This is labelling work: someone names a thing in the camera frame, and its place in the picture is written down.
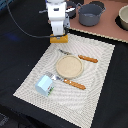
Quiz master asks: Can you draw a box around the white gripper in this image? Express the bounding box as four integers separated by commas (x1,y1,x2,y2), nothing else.
46,0,70,36

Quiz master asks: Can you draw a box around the small grey saucepan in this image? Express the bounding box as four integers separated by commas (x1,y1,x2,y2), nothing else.
43,0,75,20

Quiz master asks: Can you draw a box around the white woven placemat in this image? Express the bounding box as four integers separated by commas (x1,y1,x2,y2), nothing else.
14,34,114,128

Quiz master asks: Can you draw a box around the brown wooden board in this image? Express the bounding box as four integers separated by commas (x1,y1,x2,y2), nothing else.
70,0,128,43

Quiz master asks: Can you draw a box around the light blue milk carton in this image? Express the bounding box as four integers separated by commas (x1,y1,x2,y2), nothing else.
35,75,54,96

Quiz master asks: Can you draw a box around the fork with wooden handle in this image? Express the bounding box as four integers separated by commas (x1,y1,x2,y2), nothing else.
46,72,86,90

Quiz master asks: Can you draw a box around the beige bowl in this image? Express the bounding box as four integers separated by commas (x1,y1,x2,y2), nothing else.
119,5,128,30

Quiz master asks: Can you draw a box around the large grey pot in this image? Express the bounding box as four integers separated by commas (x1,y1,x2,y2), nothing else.
78,4,104,27

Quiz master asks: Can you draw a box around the knife with wooden handle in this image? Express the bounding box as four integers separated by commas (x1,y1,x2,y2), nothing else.
59,49,98,63

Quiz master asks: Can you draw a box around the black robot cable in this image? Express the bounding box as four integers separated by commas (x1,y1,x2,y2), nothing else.
5,0,54,39

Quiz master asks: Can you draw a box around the round beige plate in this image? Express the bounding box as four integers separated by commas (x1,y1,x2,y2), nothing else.
56,55,83,79

